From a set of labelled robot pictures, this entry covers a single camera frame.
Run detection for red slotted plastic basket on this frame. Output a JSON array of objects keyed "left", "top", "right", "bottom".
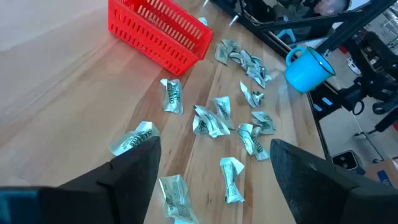
[{"left": 108, "top": 0, "right": 214, "bottom": 77}]

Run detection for brown cardboard box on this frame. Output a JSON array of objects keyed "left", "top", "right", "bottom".
[{"left": 365, "top": 158, "right": 398, "bottom": 187}]

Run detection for blue enamel mug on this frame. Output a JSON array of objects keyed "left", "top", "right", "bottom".
[{"left": 284, "top": 46, "right": 336, "bottom": 94}]

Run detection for black aluminium table frame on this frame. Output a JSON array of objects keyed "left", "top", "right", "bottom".
[{"left": 210, "top": 0, "right": 398, "bottom": 161}]

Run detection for black box device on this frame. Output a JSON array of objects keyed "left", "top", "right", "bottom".
[{"left": 331, "top": 150, "right": 366, "bottom": 175}]

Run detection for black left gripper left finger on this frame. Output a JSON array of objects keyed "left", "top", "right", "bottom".
[{"left": 58, "top": 136, "right": 162, "bottom": 224}]

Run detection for blue plastic chair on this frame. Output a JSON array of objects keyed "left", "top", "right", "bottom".
[{"left": 275, "top": 29, "right": 297, "bottom": 47}]

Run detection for person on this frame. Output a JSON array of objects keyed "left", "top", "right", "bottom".
[{"left": 242, "top": 0, "right": 352, "bottom": 22}]

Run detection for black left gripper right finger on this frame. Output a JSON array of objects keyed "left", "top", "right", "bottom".
[{"left": 269, "top": 138, "right": 398, "bottom": 224}]

